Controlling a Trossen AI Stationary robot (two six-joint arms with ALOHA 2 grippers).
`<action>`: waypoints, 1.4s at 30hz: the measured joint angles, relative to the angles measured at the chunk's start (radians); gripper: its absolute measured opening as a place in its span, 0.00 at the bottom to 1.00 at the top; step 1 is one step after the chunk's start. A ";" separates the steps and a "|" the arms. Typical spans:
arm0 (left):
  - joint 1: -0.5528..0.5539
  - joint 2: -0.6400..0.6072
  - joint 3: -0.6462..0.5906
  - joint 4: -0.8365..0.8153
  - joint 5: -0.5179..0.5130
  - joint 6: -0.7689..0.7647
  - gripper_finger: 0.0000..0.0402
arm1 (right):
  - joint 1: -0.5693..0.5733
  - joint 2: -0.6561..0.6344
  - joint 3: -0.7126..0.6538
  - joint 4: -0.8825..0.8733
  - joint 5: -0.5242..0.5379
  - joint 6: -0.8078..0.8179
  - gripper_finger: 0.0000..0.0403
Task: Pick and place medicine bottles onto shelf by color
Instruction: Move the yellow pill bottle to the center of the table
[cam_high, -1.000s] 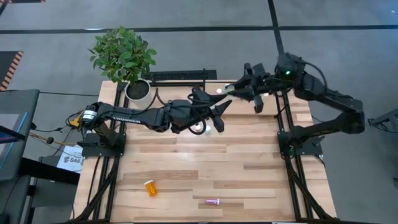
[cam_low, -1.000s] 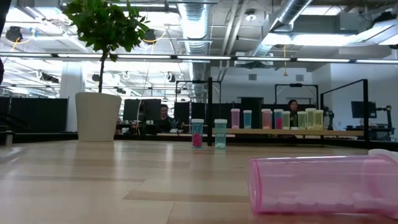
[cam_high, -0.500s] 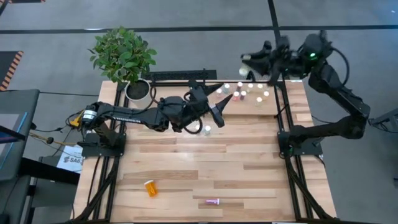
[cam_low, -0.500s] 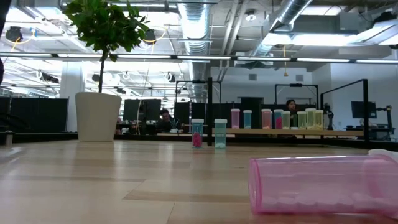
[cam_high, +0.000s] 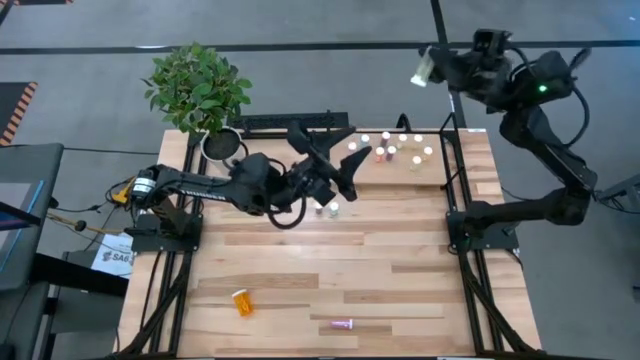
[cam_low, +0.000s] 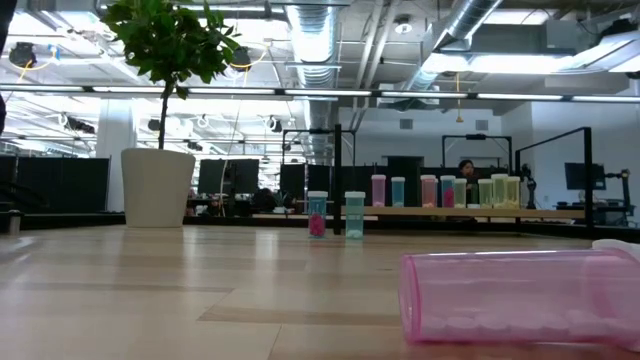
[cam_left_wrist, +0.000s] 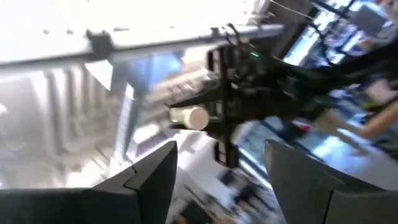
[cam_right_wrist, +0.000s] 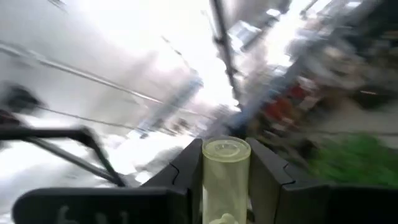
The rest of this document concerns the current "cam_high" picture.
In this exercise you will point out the green plant in white pot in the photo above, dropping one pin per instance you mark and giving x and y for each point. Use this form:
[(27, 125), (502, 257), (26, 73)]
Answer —
[(200, 90)]

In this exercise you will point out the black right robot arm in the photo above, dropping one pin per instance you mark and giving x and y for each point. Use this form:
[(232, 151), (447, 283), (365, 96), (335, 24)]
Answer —
[(550, 145)]

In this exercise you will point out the black chair base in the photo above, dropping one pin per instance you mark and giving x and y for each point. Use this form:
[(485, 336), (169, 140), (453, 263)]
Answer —
[(620, 192)]

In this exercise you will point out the hazard-striped black floor mat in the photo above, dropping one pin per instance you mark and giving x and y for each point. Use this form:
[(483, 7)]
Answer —
[(10, 102)]

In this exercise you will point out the grey cabinet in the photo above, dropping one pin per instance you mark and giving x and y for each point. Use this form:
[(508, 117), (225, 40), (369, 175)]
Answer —
[(30, 165)]

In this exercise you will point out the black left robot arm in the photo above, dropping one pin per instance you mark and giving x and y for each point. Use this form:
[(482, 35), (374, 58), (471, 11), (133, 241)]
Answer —
[(210, 187)]

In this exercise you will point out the wide orange medicine bottle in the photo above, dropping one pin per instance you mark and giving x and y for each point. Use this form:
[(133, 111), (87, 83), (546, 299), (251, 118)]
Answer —
[(242, 302)]

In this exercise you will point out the teal medicine bottle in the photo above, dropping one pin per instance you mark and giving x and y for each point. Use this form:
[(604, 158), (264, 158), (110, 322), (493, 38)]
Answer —
[(365, 140)]

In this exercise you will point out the black aluminium table frame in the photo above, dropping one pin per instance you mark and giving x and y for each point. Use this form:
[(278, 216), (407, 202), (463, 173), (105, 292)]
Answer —
[(190, 280)]

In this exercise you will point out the white printed paper sign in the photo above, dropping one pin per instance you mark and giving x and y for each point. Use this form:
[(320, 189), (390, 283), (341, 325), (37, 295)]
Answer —
[(112, 257)]

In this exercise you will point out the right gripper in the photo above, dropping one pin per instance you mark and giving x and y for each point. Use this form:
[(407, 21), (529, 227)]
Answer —
[(480, 72)]

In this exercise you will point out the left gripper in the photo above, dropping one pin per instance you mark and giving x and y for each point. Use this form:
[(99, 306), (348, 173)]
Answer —
[(315, 177)]

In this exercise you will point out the small white-capped bottle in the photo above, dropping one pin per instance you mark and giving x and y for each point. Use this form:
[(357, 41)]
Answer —
[(422, 72)]

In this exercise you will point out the teal bottle white pills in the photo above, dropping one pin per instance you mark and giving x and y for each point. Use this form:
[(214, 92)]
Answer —
[(334, 208)]

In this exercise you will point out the black side table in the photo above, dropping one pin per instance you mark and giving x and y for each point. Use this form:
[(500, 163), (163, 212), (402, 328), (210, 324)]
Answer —
[(75, 275)]

